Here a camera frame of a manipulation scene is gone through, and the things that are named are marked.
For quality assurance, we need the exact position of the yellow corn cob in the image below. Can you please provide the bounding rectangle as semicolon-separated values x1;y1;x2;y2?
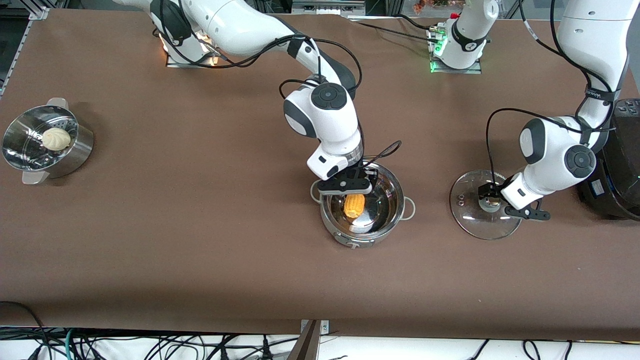
343;194;366;219

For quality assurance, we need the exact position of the glass pot lid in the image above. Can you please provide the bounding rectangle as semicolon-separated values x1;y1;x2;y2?
449;170;524;241

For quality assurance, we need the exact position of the steel steamer pot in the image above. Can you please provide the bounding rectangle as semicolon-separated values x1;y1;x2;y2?
1;97;95;185

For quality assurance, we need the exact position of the black rice cooker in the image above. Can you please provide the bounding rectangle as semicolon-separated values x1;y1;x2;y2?
577;98;640;222

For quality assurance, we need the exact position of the brown table cover sheet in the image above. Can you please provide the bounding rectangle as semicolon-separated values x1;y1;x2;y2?
0;9;640;337

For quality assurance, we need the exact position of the grey metal box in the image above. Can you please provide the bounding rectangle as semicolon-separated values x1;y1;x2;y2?
291;0;367;16

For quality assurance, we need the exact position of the white steamed bun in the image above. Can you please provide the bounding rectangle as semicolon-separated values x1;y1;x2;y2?
41;127;72;152

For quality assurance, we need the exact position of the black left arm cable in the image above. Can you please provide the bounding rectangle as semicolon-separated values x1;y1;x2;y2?
486;0;618;188

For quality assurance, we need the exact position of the steel pot with grey handles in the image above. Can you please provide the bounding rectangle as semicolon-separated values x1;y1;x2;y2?
310;161;417;249

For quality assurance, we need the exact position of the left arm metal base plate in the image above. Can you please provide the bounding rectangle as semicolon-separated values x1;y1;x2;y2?
429;27;483;75

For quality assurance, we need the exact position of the long black table cable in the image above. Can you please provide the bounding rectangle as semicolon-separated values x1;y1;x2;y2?
350;20;442;44

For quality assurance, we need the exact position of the short black table cable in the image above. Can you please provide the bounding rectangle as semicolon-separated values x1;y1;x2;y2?
395;14;437;33

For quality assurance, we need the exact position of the grey slanted post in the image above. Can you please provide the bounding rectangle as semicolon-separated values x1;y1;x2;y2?
287;320;321;360

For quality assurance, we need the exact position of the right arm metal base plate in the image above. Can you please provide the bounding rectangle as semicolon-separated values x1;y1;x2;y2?
166;30;221;68

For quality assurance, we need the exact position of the black looped floor cable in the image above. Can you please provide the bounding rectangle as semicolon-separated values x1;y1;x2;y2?
0;301;48;360

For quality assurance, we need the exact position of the long aluminium frame profile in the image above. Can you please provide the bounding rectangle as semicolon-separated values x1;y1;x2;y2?
0;6;48;96

